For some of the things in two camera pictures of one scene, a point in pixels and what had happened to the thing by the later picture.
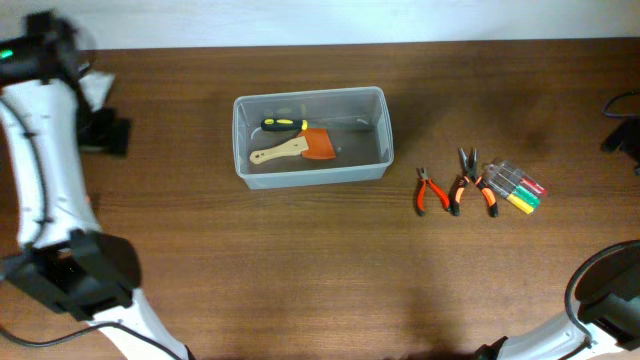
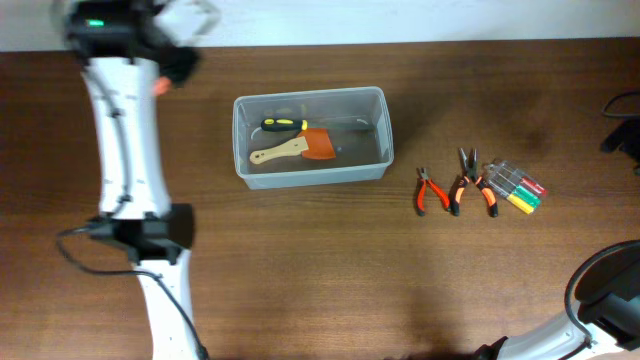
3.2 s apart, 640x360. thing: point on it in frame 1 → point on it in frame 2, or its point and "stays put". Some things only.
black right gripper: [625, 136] stays put
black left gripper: [105, 137] → [184, 74]
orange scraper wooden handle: [314, 144] stays put
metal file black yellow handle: [284, 124] stays put
